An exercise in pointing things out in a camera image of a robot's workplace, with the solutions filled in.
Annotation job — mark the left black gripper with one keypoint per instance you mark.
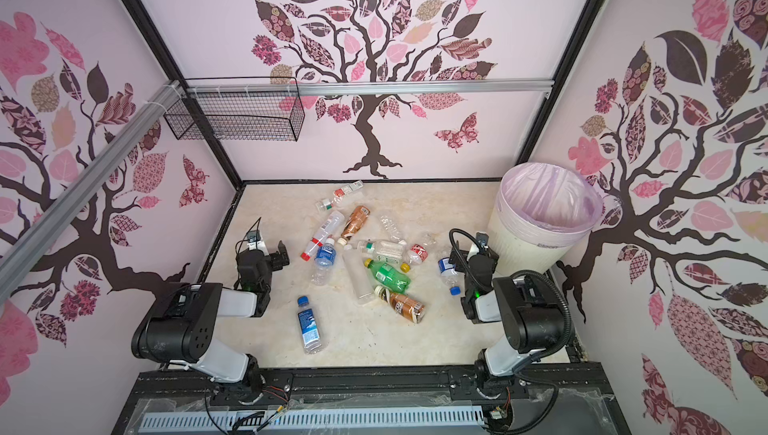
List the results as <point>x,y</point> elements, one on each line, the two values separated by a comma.
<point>276,258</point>

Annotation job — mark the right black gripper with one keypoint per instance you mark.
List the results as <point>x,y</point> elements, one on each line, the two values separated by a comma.
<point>466,264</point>

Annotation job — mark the Pocari Sweat bottle white cap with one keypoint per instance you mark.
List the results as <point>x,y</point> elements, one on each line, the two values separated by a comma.
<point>324,262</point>

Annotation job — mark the blue cap water bottle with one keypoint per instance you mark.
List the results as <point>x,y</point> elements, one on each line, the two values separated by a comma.
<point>309,329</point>

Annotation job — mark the clear bottle red green label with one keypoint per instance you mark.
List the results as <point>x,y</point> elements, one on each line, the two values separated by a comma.
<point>340,197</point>

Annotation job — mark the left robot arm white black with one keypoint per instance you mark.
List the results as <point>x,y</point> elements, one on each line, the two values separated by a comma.
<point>178,329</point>

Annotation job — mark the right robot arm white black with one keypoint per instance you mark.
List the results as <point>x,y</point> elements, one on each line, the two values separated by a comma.
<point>533,313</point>

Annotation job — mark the white bin with purple liner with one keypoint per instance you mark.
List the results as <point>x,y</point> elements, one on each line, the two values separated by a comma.
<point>540,212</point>

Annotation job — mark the blue label bottle right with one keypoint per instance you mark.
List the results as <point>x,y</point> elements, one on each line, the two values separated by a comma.
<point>449,276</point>

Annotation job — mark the small bottle red label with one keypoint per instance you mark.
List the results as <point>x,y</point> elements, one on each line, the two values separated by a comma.
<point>420,248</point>

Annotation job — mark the brown coffee bottle lower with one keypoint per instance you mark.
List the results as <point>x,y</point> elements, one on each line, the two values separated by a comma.
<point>410,309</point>

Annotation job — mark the brown coffee bottle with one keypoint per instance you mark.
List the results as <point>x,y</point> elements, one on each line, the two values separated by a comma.
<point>356,221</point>
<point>410,309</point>

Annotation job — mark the clear crushed bottle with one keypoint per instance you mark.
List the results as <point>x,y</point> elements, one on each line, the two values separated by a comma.
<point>391,227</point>

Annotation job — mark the green soda bottle yellow cap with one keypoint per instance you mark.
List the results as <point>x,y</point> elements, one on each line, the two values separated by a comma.
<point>387,275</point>

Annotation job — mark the clear bottle red cap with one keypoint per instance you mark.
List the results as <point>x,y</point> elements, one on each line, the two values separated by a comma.
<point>326,229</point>

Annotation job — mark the tall clear square bottle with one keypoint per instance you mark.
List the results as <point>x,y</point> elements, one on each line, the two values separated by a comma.
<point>359,276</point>

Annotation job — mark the brown coffee bottle upper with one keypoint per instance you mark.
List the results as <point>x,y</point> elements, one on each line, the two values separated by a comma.
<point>356,221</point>

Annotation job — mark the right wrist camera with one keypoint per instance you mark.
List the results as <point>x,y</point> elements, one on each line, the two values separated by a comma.
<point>479,244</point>

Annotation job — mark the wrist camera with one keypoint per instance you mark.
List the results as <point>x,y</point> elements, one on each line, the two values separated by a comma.
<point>479,244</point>
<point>255,241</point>

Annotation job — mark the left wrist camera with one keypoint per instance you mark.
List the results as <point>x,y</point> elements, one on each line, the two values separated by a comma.
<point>255,241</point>

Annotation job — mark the white slotted cable duct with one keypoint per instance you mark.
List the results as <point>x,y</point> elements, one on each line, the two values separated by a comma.
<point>310,419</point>

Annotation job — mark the black base frame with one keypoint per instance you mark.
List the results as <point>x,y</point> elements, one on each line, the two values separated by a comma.
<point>574,398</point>

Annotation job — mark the black wire basket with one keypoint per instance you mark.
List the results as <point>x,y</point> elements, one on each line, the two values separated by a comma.
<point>259,108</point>

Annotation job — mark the aluminium rail back wall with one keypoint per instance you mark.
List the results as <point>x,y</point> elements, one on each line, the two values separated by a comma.
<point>372,87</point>

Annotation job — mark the aluminium rail wall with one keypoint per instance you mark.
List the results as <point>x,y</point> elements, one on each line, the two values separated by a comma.
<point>372,87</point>
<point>18,262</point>

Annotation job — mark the aluminium rail left wall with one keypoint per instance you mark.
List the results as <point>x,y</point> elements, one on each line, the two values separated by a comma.
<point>18,262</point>

